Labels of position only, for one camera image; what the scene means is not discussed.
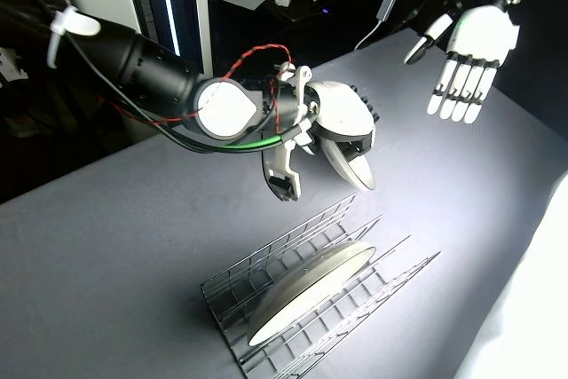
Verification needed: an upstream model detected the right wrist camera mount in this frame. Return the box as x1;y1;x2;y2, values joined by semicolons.
261;63;314;202

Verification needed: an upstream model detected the white USB cable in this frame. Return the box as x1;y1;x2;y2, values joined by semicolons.
353;18;383;51

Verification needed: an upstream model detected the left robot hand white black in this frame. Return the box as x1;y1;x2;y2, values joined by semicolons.
402;3;522;125

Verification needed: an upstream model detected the white cloth sheet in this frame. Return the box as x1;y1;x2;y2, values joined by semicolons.
452;170;568;379

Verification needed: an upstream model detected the chrome wire plate rack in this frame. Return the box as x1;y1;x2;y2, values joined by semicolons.
199;193;441;379

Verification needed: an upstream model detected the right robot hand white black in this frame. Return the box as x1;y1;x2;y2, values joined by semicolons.
309;80;382;163

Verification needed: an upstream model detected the black device with blue light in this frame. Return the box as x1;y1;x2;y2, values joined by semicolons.
283;0;334;23

